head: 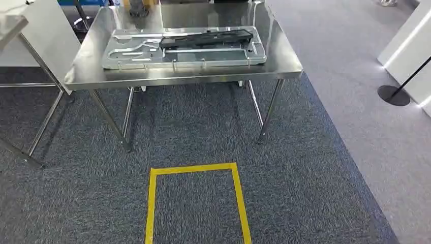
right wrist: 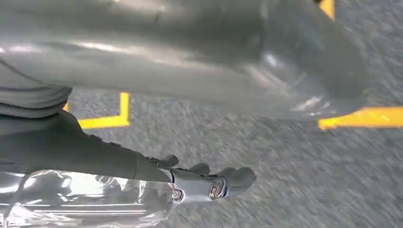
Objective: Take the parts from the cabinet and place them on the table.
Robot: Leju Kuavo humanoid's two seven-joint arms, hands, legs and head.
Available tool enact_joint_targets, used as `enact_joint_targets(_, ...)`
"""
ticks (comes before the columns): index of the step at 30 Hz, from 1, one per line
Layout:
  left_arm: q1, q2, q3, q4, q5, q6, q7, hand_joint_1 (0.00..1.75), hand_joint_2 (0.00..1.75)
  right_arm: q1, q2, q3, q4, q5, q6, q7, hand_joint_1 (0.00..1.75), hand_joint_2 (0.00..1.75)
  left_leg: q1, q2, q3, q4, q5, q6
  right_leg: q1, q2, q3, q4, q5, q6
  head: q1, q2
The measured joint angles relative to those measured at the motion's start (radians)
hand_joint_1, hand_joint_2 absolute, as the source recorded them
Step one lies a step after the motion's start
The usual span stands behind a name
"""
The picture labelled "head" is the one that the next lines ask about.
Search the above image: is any silver metal parts tray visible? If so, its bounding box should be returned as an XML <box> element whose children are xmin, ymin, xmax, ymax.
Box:
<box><xmin>101</xmin><ymin>25</ymin><xmax>268</xmax><ymax>71</ymax></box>

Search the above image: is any long black metal part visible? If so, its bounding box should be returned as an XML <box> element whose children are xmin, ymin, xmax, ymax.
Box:
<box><xmin>159</xmin><ymin>29</ymin><xmax>254</xmax><ymax>48</ymax></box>

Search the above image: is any stainless steel work table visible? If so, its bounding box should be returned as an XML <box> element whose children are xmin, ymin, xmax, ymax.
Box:
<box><xmin>64</xmin><ymin>2</ymin><xmax>304</xmax><ymax>154</ymax></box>

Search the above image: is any yellow floor tape marking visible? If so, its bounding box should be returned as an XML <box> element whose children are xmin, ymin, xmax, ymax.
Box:
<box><xmin>145</xmin><ymin>162</ymin><xmax>253</xmax><ymax>244</ymax></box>

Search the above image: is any flat silver metal strip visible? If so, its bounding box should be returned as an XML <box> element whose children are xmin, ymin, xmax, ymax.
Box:
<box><xmin>113</xmin><ymin>32</ymin><xmax>193</xmax><ymax>40</ymax></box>

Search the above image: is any curved silver metal tube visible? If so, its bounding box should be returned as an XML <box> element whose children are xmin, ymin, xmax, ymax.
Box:
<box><xmin>108</xmin><ymin>38</ymin><xmax>163</xmax><ymax>58</ymax></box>

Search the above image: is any black stool base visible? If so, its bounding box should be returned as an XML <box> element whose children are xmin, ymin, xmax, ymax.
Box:
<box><xmin>72</xmin><ymin>0</ymin><xmax>96</xmax><ymax>34</ymax></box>

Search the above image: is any blue crate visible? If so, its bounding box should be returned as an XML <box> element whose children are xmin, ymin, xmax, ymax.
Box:
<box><xmin>57</xmin><ymin>0</ymin><xmax>106</xmax><ymax>7</ymax></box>

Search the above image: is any white board panel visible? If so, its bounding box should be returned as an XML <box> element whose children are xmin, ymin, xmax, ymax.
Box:
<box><xmin>0</xmin><ymin>0</ymin><xmax>81</xmax><ymax>96</ymax></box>

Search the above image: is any steel side table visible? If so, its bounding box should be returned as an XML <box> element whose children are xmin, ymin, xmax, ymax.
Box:
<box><xmin>0</xmin><ymin>14</ymin><xmax>75</xmax><ymax>169</ymax></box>

